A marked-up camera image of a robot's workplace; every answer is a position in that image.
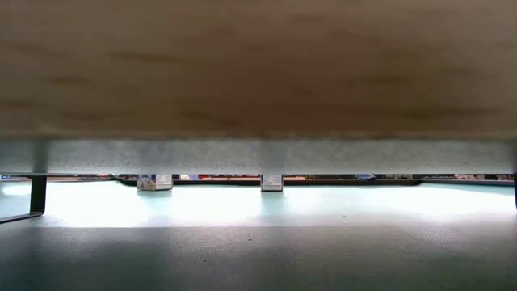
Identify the blue cereal box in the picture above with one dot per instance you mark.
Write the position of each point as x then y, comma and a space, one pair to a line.
155, 182
271, 182

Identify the wooden shelf with black legs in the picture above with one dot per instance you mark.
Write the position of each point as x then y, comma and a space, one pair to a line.
258, 60

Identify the green table mat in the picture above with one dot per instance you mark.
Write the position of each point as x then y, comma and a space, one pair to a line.
258, 250

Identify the black metal table frame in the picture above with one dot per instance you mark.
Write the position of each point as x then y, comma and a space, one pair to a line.
363, 182

